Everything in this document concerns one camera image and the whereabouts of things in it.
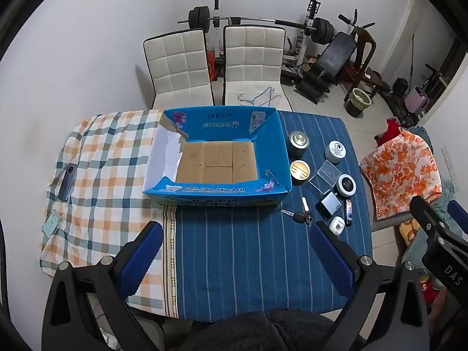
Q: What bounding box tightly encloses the red cloth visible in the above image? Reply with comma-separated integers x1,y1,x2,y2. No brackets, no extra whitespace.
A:
374,116,403,147

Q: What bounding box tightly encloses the person's right forearm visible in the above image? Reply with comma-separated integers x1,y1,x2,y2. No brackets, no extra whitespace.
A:
427,288,468,351

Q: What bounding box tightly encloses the red bag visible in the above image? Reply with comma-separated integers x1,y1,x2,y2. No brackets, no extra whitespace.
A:
206,51,221,82

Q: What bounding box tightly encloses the pale green card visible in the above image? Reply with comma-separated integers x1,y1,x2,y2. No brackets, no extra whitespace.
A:
41,209,61,237

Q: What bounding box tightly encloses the blue cardboard milk box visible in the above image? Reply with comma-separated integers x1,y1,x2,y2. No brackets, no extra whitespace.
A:
142,105,293,208

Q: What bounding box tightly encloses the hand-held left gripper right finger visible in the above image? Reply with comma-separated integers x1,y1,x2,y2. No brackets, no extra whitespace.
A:
309,221,432,351

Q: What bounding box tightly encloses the brown wooden chair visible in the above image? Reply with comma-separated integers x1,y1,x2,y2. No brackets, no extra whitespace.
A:
343,25,378,104

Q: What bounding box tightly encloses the wire clothes hanger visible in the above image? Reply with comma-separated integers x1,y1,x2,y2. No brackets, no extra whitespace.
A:
237,86,277,107

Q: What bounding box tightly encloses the dark blue power adapter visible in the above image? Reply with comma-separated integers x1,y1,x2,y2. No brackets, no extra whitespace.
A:
315,191,342,217

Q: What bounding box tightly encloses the black weight bench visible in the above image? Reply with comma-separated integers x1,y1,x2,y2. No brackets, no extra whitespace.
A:
293,31,358,105

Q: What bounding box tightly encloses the plaid orange and green cloth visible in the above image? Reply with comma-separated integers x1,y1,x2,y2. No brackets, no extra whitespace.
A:
39,109,183,319

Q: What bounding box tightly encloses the clear plastic box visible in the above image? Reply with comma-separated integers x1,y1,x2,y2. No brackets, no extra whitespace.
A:
309,163,340,194

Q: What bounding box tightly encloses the key bunch with black heads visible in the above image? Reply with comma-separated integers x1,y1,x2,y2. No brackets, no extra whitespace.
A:
281,197,314,228

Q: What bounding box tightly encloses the white barbell rack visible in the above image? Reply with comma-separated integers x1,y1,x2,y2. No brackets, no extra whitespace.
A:
210,0,319,81

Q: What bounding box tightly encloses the grey smartphone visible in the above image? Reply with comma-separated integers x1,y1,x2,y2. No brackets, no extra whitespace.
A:
58,162,79,202

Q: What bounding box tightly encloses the trash bin with liner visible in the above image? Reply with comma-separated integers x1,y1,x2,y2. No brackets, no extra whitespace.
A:
345,88,372,118

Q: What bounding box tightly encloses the cartoon print pillow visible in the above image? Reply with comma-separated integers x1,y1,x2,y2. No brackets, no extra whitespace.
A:
398,218,422,246

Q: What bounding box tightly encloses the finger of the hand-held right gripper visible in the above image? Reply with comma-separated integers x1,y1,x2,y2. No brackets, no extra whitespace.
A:
447,200,468,237
409,195,453,244

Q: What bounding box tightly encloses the barbell with black plates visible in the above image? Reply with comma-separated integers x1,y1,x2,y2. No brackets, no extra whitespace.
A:
178,6,335,45

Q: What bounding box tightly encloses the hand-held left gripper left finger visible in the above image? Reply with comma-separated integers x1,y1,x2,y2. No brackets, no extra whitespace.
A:
41,221,164,351

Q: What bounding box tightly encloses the blue striped tablecloth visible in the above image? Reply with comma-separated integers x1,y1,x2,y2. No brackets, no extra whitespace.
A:
163,111,374,323

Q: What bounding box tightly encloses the teal cloth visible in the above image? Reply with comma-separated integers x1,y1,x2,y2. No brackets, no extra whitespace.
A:
400,179,459,275

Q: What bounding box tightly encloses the pink suitcase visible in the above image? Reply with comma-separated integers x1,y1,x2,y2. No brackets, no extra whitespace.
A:
404,86,429,115

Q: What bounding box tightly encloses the small white earbud case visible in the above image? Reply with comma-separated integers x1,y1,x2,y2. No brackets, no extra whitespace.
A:
327,216,346,235

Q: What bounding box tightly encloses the gold lid round tin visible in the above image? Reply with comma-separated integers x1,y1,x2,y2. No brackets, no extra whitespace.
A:
290,160,311,185

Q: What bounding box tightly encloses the orange floral blanket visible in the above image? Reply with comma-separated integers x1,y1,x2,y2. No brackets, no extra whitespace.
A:
359,127,444,222

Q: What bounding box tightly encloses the black and white round tin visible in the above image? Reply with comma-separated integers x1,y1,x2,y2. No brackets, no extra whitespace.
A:
335,173,356,197

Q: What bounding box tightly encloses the white quilted chair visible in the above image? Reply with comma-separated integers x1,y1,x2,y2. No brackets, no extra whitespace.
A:
221,24,294,113
142,28,216,111

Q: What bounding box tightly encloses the dark fleece clothing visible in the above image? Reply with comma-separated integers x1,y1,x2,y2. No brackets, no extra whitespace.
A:
178,308,367,351

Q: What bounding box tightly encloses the silver round tin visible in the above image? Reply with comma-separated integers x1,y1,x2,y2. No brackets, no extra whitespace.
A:
288,131,309,156

